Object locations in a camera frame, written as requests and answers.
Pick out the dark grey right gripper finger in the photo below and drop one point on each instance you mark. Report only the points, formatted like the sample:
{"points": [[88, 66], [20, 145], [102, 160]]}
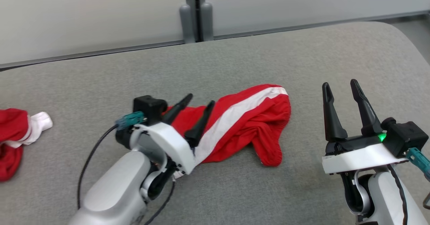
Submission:
{"points": [[366, 114], [331, 117]]}

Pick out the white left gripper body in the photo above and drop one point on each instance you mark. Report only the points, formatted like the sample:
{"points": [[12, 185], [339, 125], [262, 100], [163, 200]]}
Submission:
{"points": [[171, 141]]}

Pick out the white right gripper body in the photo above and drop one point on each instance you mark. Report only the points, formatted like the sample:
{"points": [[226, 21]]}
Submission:
{"points": [[359, 158]]}

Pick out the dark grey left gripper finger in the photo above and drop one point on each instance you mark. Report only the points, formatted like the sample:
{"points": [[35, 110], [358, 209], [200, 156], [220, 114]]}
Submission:
{"points": [[201, 126], [178, 108]]}

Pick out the red shorts with white stripe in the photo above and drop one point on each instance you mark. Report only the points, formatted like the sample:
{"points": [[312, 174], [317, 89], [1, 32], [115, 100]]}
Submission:
{"points": [[248, 117]]}

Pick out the red Bulls 23 jersey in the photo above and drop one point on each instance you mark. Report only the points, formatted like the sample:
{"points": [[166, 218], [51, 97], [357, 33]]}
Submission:
{"points": [[11, 127]]}

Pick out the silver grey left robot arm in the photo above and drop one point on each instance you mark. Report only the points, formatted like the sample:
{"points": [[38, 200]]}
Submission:
{"points": [[114, 191]]}

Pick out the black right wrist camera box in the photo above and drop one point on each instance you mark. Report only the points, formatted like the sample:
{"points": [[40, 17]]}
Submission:
{"points": [[404, 134]]}

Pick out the teal left camera plug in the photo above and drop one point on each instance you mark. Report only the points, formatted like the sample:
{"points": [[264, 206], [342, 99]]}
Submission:
{"points": [[131, 119]]}

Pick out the teal camera plug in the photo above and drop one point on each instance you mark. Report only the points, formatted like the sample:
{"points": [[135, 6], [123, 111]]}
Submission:
{"points": [[420, 159], [131, 119]]}

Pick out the teal right camera plug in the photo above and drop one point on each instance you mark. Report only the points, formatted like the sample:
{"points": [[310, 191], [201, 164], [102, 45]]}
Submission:
{"points": [[420, 159]]}

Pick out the grey cylindrical post bumper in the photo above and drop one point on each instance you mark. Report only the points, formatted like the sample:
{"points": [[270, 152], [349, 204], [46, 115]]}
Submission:
{"points": [[207, 21], [187, 23]]}

